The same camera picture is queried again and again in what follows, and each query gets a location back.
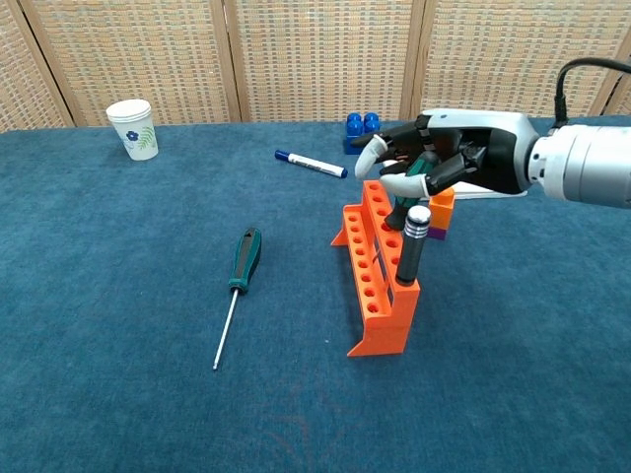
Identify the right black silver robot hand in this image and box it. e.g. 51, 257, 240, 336
353, 108, 538, 199

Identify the short green black screwdriver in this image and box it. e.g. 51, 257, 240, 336
372, 150, 443, 262

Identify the black grey-capped tool handle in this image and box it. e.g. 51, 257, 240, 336
393, 205, 433, 288

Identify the white yellow-edged notepad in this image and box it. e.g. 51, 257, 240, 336
379, 157, 528, 202

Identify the small orange purple building block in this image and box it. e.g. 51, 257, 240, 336
426, 186, 456, 241

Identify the blue four-stud building block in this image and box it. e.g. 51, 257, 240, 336
344, 111, 384, 157

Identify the blue capped white marker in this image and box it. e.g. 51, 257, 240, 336
274, 149, 349, 179

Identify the orange test tube rack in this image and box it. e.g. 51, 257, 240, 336
329, 178, 421, 360

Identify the long teal black screwdriver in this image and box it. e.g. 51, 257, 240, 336
212, 227, 263, 372

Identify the woven wicker folding screen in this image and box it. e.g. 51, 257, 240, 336
0, 0, 631, 134

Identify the white floral paper cup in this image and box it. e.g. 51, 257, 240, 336
105, 99, 160, 162

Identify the blue carpet table cover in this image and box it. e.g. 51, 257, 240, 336
0, 115, 631, 473

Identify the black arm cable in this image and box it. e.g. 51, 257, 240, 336
554, 57, 631, 131

